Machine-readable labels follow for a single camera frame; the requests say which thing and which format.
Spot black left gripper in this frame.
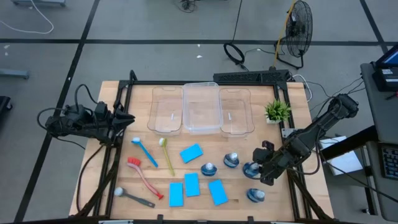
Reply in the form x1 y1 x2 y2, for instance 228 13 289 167
104 100 136 142

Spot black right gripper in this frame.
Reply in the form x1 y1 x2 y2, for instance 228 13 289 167
252 141 293 187

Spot blue dish soap bottle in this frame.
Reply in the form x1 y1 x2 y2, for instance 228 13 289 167
223 152 240 169
242 161 261 180
246 188 266 203
200 162 218 177

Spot blue dish brush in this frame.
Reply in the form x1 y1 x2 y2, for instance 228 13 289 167
131 136 159 168

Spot red pink dish brush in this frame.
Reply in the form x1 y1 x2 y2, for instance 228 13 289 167
126 157 165 200

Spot blue sponge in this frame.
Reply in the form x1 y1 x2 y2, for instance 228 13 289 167
169 182 184 208
208 179 229 207
184 172 201 197
179 142 204 164

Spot green dish brush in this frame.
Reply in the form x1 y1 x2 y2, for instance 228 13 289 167
158 138 175 177

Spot grey dish brush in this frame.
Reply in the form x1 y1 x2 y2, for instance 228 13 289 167
113 187 156 208

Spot clear plastic shallow tray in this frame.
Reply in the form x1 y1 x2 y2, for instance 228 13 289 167
147 86 183 136
219 88 256 138

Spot small green potted plant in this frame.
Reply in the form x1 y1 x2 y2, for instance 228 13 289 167
264 98 292 124

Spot clear plastic deep bin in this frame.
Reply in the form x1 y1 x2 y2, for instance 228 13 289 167
182 82 223 135

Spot white paper sheet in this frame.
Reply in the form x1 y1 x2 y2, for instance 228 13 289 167
317 135 364 177

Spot black desk beam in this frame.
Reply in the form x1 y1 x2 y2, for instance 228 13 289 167
320 125 379 161

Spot grey furniture foot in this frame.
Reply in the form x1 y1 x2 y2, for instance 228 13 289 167
11 0 67 7
0 68 30 80

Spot black keyboard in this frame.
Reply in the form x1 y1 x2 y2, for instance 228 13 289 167
379 145 398 181

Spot grey side desk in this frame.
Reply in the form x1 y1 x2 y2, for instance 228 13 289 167
360 62 398 222

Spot black floor fan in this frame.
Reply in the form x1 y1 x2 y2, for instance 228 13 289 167
275 0 314 70

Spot black laptop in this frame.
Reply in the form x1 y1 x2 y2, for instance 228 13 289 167
371 44 398 93

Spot black aluminium table frame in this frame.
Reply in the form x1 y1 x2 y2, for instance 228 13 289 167
70 70 335 224

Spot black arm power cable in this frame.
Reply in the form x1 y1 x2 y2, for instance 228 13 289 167
75 143 107 214

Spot white table cable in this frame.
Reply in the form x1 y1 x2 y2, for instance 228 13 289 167
291 73 313 103

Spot coiled black cable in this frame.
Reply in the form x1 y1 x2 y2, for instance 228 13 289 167
223 42 249 72

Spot white floor cable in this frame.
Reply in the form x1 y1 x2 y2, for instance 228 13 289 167
0 0 55 35

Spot yellow hanging cable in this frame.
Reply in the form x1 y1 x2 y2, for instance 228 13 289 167
272 0 296 68

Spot tangled black cables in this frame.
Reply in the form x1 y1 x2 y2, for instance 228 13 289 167
173 0 197 13

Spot black hanging cable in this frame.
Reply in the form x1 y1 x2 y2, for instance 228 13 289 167
231 0 244 44

